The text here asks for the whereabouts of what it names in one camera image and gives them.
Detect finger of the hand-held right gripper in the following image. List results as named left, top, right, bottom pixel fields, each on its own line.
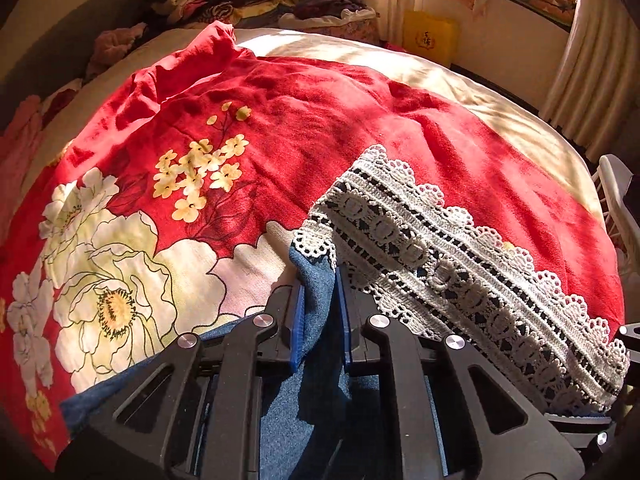
left=542, top=410, right=618, bottom=466
left=618, top=325, right=640, bottom=357

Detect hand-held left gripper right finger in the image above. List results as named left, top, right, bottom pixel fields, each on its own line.
left=336, top=267, right=588, bottom=480

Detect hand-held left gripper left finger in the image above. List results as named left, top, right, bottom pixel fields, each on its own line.
left=55, top=282, right=308, bottom=480

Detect blue denim pants lace trim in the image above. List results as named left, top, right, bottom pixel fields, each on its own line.
left=60, top=144, right=631, bottom=480

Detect red floral blanket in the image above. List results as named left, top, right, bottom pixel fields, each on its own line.
left=0, top=22, right=623, bottom=471

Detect frilled fabric basket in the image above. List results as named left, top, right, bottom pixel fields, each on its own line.
left=280, top=7, right=381, bottom=45

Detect yellow paper bag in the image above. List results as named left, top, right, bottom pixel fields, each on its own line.
left=402, top=10, right=460, bottom=66

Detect dark purple clothes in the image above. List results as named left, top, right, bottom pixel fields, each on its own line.
left=292, top=0, right=376, bottom=21

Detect pink quilt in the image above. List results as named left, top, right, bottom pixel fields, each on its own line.
left=0, top=95, right=47, bottom=241

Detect dark red garment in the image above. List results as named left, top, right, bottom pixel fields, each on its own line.
left=40, top=77, right=83, bottom=121

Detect pink fluffy garment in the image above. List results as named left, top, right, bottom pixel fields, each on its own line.
left=87, top=22, right=151, bottom=78

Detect grey bed headboard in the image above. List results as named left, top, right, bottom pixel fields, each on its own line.
left=0, top=0, right=158, bottom=86

